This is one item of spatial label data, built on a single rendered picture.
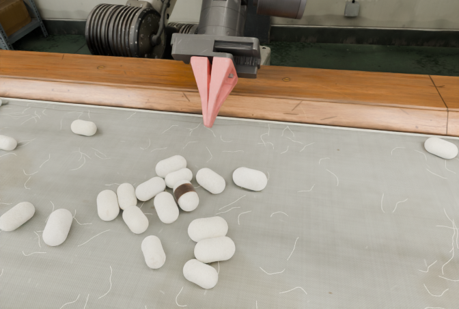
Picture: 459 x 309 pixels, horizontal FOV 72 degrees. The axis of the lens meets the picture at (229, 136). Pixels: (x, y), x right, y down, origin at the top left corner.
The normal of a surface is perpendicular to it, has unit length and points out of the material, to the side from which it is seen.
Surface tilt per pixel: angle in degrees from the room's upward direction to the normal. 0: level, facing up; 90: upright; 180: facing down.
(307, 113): 45
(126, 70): 0
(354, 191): 0
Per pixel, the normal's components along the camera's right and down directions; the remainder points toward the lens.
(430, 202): -0.04, -0.75
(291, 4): -0.11, 0.77
